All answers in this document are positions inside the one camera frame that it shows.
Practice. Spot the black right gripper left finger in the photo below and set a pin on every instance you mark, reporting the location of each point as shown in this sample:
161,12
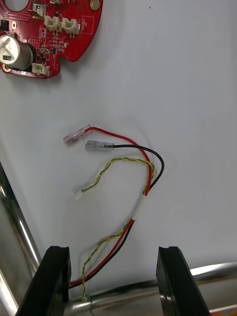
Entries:
49,284

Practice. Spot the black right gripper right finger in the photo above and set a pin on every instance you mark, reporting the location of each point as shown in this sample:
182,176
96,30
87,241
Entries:
177,284

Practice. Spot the red black green-yellow harness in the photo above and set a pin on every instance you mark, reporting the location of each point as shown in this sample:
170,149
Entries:
139,207

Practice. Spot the round red circuit board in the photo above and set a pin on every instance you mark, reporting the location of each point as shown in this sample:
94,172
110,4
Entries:
74,37

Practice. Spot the steel tray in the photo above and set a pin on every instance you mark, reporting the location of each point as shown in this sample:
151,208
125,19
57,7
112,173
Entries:
14,222

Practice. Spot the white paper sheet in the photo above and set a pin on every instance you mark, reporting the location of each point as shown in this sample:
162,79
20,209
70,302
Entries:
172,123

